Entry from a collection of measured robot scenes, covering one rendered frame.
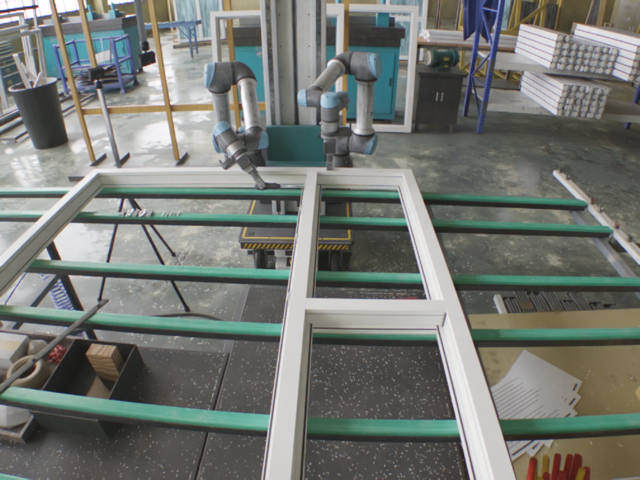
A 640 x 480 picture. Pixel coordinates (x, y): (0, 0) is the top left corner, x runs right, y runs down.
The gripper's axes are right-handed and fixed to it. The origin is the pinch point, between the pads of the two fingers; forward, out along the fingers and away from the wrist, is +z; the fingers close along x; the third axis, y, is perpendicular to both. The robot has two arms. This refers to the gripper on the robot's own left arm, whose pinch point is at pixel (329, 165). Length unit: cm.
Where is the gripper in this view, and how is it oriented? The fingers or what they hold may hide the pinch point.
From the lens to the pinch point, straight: 179.8
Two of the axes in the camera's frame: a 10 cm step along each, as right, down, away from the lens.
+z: 0.0, 8.3, 5.6
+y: -10.0, -0.2, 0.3
